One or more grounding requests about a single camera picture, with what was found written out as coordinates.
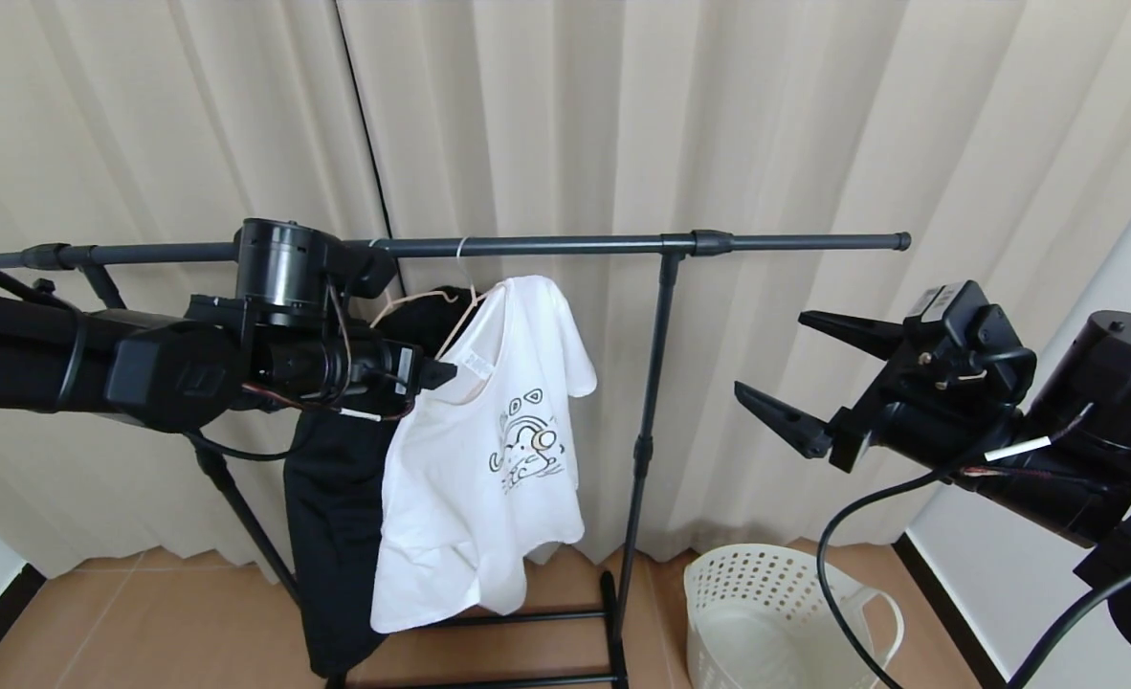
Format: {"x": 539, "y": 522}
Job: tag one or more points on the black clothes rack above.
{"x": 766, "y": 242}

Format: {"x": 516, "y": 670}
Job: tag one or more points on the pink clothes hanger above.
{"x": 460, "y": 321}
{"x": 403, "y": 301}

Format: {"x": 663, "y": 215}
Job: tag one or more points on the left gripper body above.
{"x": 403, "y": 368}

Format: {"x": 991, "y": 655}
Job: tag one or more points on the white laundry basket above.
{"x": 747, "y": 593}

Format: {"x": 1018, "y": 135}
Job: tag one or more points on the black shorts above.
{"x": 336, "y": 536}

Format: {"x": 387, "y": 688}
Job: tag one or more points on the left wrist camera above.
{"x": 369, "y": 268}

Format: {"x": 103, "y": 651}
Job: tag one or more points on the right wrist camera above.
{"x": 967, "y": 335}

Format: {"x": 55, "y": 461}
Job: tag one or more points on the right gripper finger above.
{"x": 786, "y": 421}
{"x": 857, "y": 332}

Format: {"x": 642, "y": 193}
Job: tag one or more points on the white garment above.
{"x": 470, "y": 498}

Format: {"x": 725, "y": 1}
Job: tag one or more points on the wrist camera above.
{"x": 369, "y": 268}
{"x": 967, "y": 335}

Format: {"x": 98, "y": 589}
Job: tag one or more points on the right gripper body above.
{"x": 920, "y": 421}

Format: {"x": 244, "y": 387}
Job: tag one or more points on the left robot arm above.
{"x": 144, "y": 364}

